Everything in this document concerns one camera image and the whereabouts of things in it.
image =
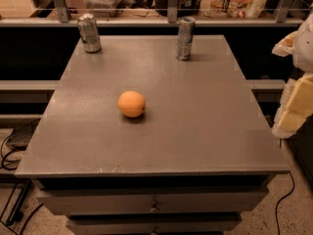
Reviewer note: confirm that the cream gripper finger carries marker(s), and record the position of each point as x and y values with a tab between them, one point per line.
285	46
296	106

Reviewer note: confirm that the orange fruit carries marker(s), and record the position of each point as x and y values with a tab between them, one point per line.
131	103

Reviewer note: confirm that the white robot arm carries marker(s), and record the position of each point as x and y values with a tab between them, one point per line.
302	55

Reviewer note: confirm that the silver blue soda can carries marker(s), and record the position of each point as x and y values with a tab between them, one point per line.
185	38

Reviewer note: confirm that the silver green 7up can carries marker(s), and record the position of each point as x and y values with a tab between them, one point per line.
89	33

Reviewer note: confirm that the snack bag on shelf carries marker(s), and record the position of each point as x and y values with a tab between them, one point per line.
238	9

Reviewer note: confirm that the grey cabinet with drawers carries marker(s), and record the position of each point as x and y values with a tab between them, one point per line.
201	127

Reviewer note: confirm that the upper drawer with knob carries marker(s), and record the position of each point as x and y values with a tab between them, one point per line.
141	201

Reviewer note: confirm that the drawer with knob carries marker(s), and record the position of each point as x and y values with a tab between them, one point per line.
160	227
141	201

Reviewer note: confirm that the metal railing shelf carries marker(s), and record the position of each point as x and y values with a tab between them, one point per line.
65	13

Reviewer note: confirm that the lower drawer with knob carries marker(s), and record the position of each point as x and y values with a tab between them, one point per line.
160	227

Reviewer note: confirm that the black power adapter box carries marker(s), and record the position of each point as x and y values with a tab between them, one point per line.
20	138

